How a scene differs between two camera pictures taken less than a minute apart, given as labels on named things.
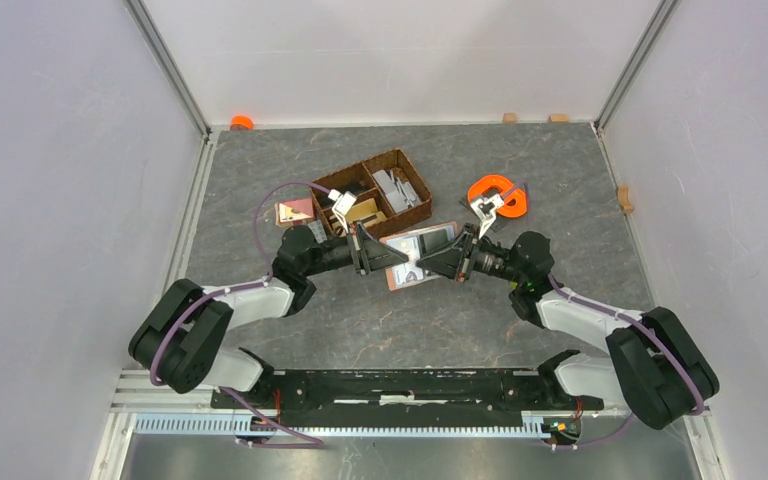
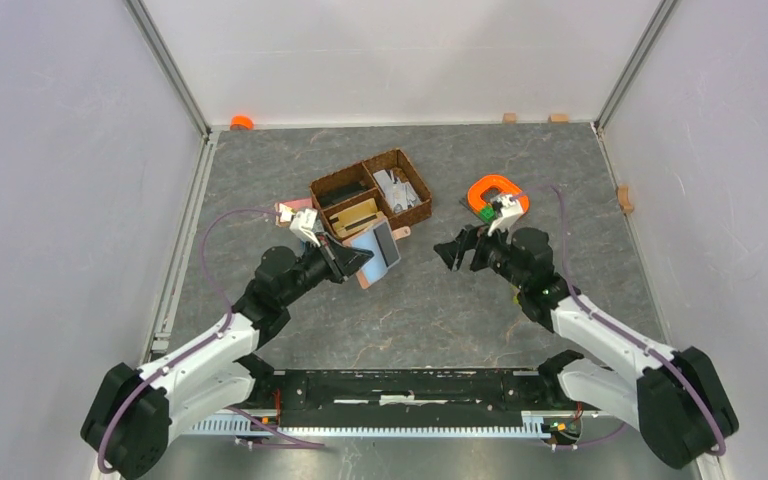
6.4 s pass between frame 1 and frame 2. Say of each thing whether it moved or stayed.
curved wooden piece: stayed
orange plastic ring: stayed
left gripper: moved
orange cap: stayed
